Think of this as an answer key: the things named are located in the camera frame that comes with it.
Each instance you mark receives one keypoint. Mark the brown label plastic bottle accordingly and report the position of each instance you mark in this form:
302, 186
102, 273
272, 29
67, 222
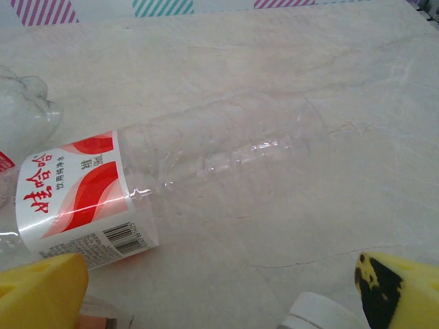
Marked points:
97, 318

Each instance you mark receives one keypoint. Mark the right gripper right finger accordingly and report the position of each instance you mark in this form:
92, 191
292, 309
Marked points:
411, 294

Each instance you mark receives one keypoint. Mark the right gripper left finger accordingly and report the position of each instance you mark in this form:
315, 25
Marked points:
37, 294

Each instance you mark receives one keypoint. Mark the clear bottle red white label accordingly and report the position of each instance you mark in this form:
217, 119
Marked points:
79, 192

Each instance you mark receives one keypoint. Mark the white bottle orange mark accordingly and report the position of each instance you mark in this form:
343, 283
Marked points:
315, 308

